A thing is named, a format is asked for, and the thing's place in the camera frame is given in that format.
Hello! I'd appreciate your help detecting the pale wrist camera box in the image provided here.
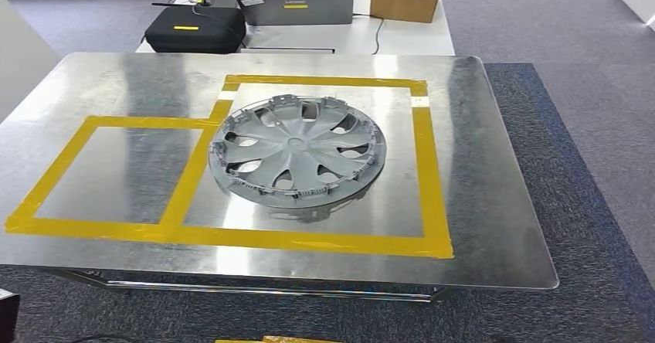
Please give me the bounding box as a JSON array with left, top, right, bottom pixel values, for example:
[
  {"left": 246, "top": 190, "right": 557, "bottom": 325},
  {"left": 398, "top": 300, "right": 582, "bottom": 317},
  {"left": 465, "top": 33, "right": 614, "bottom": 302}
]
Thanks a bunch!
[{"left": 0, "top": 288, "right": 22, "bottom": 343}]

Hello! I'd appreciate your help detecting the white desk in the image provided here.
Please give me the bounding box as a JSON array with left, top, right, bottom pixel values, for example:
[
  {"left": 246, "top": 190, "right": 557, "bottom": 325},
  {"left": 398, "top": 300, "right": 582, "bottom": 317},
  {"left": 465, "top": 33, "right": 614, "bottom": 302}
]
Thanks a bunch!
[{"left": 135, "top": 0, "right": 456, "bottom": 56}]

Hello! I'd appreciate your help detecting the black zippered carry case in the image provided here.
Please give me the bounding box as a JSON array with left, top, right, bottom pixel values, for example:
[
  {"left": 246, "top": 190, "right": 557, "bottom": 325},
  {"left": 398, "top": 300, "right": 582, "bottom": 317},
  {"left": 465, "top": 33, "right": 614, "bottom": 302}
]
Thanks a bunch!
[{"left": 144, "top": 5, "right": 248, "bottom": 55}]

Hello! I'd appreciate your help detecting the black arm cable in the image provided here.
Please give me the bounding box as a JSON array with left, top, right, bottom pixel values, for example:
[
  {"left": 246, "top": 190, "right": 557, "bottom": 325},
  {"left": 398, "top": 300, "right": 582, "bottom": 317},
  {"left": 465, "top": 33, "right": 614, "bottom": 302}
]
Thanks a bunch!
[{"left": 63, "top": 333, "right": 141, "bottom": 343}]

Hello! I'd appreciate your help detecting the yellow tape on workbench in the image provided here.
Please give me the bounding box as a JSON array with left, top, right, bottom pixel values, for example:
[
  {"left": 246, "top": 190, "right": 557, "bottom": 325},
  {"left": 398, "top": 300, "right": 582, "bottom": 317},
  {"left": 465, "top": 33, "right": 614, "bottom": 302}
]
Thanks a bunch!
[{"left": 4, "top": 73, "right": 456, "bottom": 260}]

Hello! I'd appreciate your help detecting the stainless steel workbench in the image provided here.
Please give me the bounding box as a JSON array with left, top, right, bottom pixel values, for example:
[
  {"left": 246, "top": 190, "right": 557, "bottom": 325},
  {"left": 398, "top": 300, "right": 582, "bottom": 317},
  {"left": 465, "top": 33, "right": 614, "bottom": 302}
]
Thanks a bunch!
[{"left": 0, "top": 51, "right": 560, "bottom": 305}]

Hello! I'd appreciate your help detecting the white partition panel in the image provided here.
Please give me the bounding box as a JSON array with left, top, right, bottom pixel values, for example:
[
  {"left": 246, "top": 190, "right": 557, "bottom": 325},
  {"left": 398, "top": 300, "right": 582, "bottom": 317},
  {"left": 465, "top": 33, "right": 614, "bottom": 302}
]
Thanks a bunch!
[{"left": 0, "top": 0, "right": 63, "bottom": 125}]

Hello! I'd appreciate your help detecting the yellow floor tape outline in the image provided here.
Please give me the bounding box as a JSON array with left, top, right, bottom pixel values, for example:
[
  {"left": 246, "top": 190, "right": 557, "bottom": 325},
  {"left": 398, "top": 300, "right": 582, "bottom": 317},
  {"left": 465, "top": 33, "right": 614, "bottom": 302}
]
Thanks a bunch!
[{"left": 213, "top": 335, "right": 344, "bottom": 343}]

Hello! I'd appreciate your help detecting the black desk cable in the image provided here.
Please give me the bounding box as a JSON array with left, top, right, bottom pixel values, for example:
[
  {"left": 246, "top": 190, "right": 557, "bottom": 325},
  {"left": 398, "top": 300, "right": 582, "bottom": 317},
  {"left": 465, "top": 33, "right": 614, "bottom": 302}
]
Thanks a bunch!
[{"left": 351, "top": 12, "right": 385, "bottom": 56}]

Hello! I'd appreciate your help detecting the grey plastic wheel hubcap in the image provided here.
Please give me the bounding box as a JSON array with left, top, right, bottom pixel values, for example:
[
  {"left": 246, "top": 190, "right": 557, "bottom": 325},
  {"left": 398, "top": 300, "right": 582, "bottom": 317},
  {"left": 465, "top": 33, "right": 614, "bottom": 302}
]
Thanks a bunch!
[{"left": 208, "top": 93, "right": 388, "bottom": 211}]

